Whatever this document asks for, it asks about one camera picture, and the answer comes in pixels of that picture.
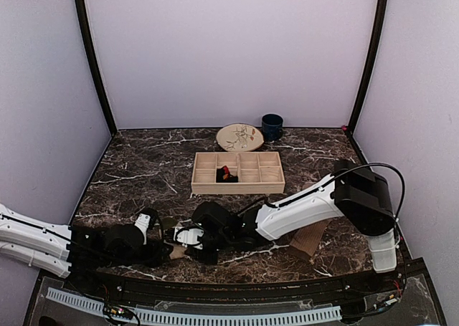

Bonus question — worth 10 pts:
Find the beige striped sock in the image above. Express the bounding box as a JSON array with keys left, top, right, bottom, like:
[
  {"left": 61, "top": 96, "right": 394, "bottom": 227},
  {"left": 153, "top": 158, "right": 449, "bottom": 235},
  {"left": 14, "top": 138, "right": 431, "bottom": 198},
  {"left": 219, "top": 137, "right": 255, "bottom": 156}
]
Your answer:
[{"left": 159, "top": 216, "right": 187, "bottom": 260}]

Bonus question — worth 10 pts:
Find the black argyle sock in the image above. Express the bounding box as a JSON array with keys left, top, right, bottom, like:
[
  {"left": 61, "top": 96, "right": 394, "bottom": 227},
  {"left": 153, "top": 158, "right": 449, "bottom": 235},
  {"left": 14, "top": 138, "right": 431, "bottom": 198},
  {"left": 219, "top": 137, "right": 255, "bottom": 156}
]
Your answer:
[{"left": 216, "top": 166, "right": 239, "bottom": 183}]

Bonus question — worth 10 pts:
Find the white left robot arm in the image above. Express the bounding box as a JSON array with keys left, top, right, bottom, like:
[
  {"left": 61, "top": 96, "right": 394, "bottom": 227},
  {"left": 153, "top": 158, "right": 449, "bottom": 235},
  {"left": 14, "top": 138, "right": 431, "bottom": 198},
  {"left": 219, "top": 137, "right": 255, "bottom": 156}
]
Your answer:
[{"left": 1, "top": 204, "right": 174, "bottom": 294}]

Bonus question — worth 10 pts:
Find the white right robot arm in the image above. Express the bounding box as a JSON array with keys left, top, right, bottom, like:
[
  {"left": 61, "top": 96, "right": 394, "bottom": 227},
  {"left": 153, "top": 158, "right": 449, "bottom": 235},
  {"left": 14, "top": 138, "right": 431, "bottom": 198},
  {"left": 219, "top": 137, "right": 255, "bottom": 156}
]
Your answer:
[{"left": 172, "top": 160, "right": 398, "bottom": 293}]

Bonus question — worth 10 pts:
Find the wooden compartment tray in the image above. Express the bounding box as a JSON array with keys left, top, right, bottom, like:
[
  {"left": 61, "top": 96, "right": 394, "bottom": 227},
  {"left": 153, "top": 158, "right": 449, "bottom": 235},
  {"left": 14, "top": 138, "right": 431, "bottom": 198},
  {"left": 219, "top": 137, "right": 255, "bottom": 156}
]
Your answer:
[{"left": 191, "top": 152, "right": 285, "bottom": 195}]

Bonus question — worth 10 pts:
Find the tan plain sock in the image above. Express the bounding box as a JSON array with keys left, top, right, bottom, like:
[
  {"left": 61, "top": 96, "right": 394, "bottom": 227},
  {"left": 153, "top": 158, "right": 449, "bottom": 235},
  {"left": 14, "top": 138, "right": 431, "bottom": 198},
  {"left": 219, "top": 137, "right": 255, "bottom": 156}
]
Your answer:
[{"left": 287, "top": 220, "right": 330, "bottom": 262}]

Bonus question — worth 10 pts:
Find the patterned ceramic plate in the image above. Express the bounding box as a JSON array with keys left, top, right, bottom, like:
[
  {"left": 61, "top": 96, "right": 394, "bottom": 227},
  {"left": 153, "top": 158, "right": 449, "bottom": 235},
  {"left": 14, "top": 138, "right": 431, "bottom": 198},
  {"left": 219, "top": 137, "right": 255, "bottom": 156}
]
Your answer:
[{"left": 216, "top": 123, "right": 265, "bottom": 153}]

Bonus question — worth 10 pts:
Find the dark blue mug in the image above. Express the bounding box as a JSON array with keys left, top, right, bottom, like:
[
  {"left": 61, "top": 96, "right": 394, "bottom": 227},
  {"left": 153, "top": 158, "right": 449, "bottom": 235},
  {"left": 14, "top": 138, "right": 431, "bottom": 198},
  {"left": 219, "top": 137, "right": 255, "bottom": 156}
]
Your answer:
[{"left": 262, "top": 114, "right": 283, "bottom": 142}]

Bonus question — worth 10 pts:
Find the white slotted cable duct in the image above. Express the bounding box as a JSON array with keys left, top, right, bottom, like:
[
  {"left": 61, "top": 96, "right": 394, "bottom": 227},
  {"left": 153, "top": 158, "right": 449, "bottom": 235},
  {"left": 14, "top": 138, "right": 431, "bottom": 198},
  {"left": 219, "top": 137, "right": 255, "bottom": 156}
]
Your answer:
[{"left": 46, "top": 288, "right": 342, "bottom": 325}]

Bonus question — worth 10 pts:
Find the left black corner post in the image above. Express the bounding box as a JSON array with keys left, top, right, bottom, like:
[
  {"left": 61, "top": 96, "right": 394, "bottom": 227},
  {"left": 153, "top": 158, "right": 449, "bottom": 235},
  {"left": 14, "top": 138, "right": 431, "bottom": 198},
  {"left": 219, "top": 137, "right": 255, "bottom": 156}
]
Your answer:
[{"left": 74, "top": 0, "right": 118, "bottom": 137}]

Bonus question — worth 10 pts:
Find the black corner post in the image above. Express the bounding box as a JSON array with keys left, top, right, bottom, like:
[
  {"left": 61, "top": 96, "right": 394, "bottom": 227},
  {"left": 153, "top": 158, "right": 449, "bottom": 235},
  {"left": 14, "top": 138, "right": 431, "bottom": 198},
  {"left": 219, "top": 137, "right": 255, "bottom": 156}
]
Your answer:
[
  {"left": 74, "top": 0, "right": 118, "bottom": 137},
  {"left": 346, "top": 0, "right": 388, "bottom": 136}
]

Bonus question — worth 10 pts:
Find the right black corner post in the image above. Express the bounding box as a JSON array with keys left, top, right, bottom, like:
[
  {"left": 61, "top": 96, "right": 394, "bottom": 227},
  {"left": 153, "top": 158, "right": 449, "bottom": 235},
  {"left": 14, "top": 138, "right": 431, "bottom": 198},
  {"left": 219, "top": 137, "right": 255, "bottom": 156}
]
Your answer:
[{"left": 346, "top": 0, "right": 388, "bottom": 136}]

